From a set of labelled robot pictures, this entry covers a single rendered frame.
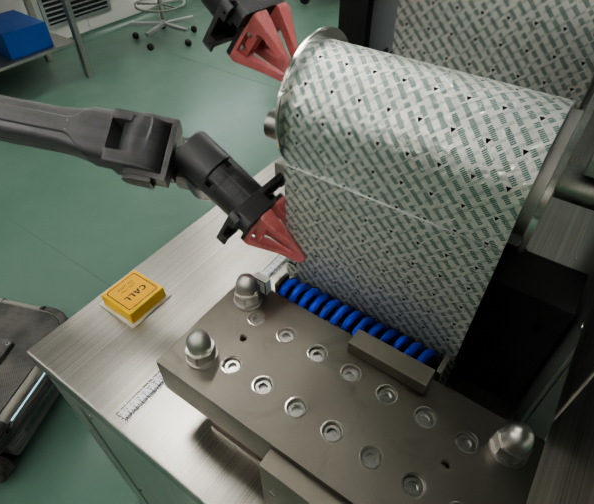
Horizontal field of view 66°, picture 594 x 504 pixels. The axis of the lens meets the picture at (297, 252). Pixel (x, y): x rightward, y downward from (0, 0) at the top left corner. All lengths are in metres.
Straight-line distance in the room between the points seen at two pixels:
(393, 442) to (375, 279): 0.17
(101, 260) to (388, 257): 1.86
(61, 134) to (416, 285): 0.45
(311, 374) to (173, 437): 0.22
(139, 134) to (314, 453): 0.41
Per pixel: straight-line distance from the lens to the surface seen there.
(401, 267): 0.50
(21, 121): 0.66
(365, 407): 0.52
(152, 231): 2.32
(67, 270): 2.27
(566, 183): 0.45
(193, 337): 0.52
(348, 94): 0.45
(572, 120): 0.43
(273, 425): 0.50
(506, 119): 0.42
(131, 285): 0.79
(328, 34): 0.51
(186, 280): 0.81
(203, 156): 0.58
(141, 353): 0.74
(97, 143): 0.61
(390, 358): 0.53
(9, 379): 1.68
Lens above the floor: 1.49
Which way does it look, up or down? 45 degrees down
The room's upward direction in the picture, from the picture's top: straight up
